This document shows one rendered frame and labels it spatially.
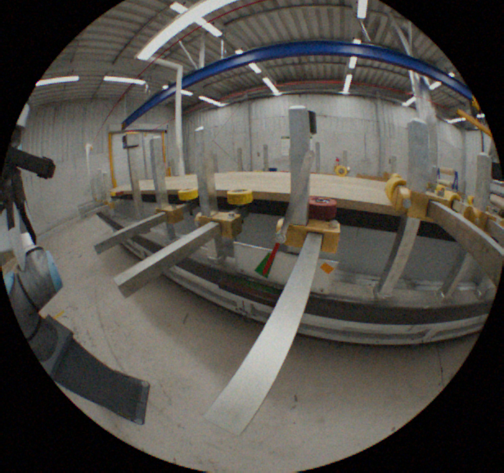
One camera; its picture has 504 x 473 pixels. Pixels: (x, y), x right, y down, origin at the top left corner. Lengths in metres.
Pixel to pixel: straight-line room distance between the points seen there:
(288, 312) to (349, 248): 0.46
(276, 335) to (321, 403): 0.91
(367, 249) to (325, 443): 0.98
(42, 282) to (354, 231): 1.06
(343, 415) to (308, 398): 0.24
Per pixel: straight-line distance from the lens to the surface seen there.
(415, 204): 0.35
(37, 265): 0.72
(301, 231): 0.33
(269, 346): 0.15
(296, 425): 1.02
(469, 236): 0.28
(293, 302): 0.18
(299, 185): 0.26
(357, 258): 0.63
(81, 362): 0.84
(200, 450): 1.07
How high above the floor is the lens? 1.00
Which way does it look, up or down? 21 degrees down
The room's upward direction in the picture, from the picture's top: 3 degrees counter-clockwise
